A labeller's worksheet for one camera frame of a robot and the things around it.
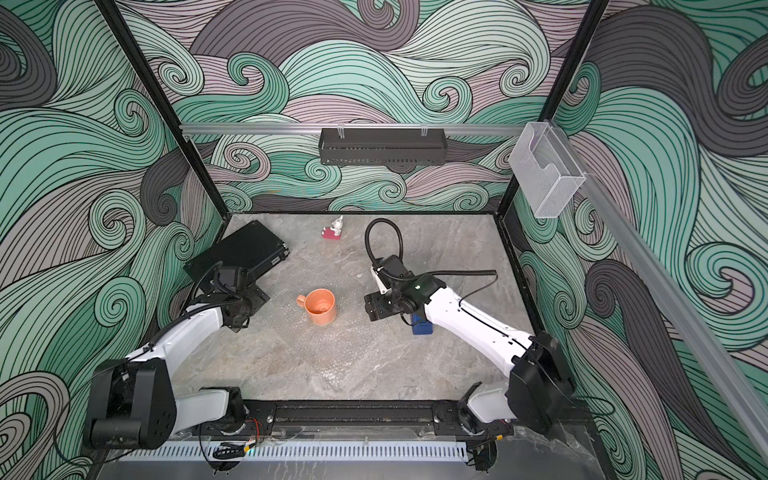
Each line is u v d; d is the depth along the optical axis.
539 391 0.39
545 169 0.78
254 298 0.81
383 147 0.95
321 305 0.92
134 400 0.85
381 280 0.64
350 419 0.74
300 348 0.85
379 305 0.70
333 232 1.11
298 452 0.73
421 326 0.90
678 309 0.50
